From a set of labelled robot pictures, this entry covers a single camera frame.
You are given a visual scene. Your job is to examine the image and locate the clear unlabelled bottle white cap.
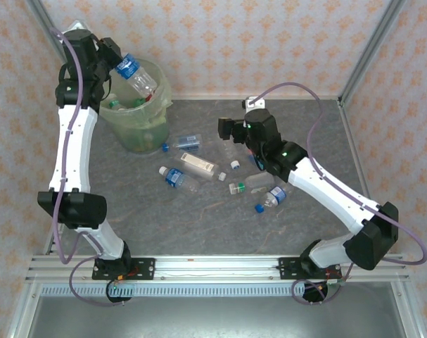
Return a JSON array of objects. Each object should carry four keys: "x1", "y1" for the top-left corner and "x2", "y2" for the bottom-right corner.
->
[{"x1": 219, "y1": 139, "x2": 242, "y2": 170}]

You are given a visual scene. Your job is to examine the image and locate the blue label water bottle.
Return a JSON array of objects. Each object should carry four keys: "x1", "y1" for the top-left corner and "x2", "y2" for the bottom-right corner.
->
[
  {"x1": 158, "y1": 165, "x2": 200, "y2": 194},
  {"x1": 113, "y1": 52, "x2": 158, "y2": 96}
]

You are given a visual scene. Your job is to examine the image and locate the blue bottle red flower label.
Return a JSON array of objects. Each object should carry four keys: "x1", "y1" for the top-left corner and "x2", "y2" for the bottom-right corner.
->
[{"x1": 247, "y1": 148, "x2": 267, "y2": 173}]

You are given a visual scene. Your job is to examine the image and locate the clear bottle beige label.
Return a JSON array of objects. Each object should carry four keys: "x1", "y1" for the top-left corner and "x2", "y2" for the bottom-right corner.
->
[{"x1": 179, "y1": 151, "x2": 228, "y2": 182}]

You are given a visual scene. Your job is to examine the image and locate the blue label bottle blue cap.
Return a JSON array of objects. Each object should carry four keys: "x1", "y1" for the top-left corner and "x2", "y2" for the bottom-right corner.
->
[{"x1": 254, "y1": 185, "x2": 288, "y2": 215}]

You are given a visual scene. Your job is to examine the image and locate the green translucent trash bin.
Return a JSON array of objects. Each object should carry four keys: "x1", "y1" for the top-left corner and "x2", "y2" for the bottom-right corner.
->
[
  {"x1": 98, "y1": 58, "x2": 174, "y2": 155},
  {"x1": 98, "y1": 58, "x2": 174, "y2": 154}
]

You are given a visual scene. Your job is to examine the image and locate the grey metal panel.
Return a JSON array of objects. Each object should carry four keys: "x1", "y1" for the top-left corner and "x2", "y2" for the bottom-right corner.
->
[{"x1": 8, "y1": 283, "x2": 421, "y2": 338}]

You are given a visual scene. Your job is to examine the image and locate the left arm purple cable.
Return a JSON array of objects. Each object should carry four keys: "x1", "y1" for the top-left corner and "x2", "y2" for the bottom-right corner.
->
[{"x1": 49, "y1": 27, "x2": 128, "y2": 307}]

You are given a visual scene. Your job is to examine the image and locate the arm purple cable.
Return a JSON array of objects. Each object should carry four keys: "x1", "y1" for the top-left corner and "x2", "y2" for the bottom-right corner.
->
[
  {"x1": 49, "y1": 27, "x2": 128, "y2": 307},
  {"x1": 257, "y1": 82, "x2": 427, "y2": 306}
]

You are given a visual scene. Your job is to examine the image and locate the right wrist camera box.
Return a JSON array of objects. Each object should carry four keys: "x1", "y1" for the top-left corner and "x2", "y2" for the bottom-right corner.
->
[{"x1": 241, "y1": 96, "x2": 267, "y2": 113}]

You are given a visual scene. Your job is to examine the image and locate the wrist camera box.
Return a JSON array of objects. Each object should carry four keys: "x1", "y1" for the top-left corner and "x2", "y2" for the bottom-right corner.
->
[
  {"x1": 67, "y1": 19, "x2": 91, "y2": 36},
  {"x1": 241, "y1": 96, "x2": 267, "y2": 113}
]

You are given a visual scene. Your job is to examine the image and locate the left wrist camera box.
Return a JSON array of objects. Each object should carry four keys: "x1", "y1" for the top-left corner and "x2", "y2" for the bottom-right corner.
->
[{"x1": 67, "y1": 19, "x2": 91, "y2": 36}]

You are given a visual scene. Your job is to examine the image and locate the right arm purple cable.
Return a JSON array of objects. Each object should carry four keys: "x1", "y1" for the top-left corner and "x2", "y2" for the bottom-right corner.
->
[{"x1": 257, "y1": 82, "x2": 427, "y2": 306}]

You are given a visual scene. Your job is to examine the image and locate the aluminium frame post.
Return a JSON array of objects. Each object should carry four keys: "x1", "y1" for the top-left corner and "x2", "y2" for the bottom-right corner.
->
[
  {"x1": 337, "y1": 0, "x2": 408, "y2": 106},
  {"x1": 25, "y1": 0, "x2": 91, "y2": 106}
]

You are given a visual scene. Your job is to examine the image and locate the aluminium table side rail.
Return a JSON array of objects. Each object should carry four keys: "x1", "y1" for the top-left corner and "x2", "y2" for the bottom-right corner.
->
[
  {"x1": 42, "y1": 105, "x2": 94, "y2": 255},
  {"x1": 338, "y1": 100, "x2": 392, "y2": 254}
]

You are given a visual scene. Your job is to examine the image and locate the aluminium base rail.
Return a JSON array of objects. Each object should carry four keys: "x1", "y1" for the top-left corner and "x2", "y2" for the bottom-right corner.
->
[{"x1": 25, "y1": 253, "x2": 411, "y2": 284}]

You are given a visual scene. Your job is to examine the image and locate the slotted cable duct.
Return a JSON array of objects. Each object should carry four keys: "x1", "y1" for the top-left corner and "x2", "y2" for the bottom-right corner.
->
[{"x1": 40, "y1": 283, "x2": 346, "y2": 298}]

